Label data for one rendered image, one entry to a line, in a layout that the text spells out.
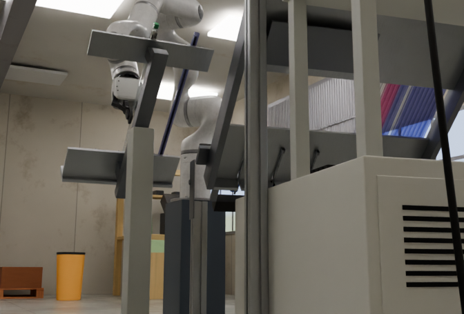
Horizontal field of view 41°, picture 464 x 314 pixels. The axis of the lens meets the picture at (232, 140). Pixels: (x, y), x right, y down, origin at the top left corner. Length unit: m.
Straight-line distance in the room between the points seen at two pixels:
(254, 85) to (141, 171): 0.47
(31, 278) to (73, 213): 1.70
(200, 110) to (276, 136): 0.67
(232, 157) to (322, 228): 0.78
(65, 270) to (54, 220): 2.02
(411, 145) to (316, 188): 0.94
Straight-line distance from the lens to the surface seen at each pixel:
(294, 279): 1.17
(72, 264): 8.88
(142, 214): 1.66
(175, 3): 2.28
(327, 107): 8.21
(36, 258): 10.70
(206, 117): 2.39
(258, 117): 1.34
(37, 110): 10.99
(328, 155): 1.89
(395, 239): 0.95
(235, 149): 1.78
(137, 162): 1.67
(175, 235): 2.34
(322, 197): 1.06
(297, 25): 1.28
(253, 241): 1.29
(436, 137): 1.98
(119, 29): 1.96
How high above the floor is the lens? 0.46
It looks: 12 degrees up
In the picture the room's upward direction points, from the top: straight up
